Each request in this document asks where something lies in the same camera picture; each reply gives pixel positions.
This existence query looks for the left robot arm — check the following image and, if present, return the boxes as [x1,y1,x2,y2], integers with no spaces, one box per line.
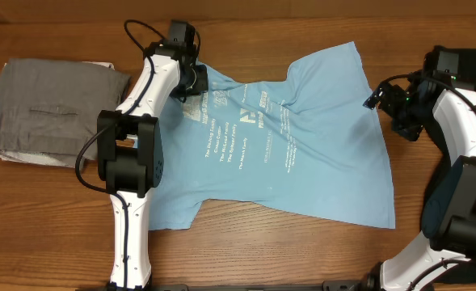
[96,20,208,290]

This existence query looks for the black polo shirt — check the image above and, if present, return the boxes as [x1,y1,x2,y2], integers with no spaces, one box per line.
[422,48,476,284]

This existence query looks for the light blue printed t-shirt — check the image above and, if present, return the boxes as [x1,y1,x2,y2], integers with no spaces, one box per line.
[150,42,395,230]

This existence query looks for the folded grey trousers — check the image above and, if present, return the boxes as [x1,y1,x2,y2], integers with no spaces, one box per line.
[0,58,130,167]

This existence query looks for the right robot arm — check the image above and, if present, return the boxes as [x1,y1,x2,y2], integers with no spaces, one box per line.
[345,46,476,290]

